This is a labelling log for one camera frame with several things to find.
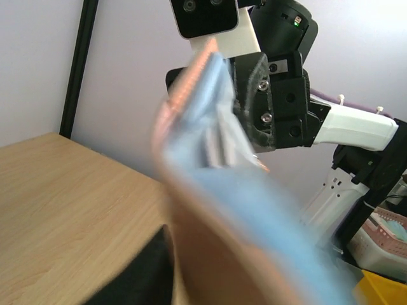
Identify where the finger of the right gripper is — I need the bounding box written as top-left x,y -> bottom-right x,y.
231,52 -> 275,153

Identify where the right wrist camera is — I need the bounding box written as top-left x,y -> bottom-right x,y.
169,0 -> 262,53

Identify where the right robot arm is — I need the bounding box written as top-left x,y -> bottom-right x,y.
154,1 -> 404,252

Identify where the pink leather card holder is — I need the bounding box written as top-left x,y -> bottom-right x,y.
152,39 -> 355,304

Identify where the yellow bin off table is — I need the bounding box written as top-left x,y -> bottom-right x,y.
352,270 -> 407,305

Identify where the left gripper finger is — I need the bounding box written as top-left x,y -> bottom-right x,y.
84,225 -> 174,305

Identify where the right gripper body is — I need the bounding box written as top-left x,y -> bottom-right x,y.
165,50 -> 331,153

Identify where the pink basket with masks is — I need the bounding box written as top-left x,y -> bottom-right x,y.
347,207 -> 406,282

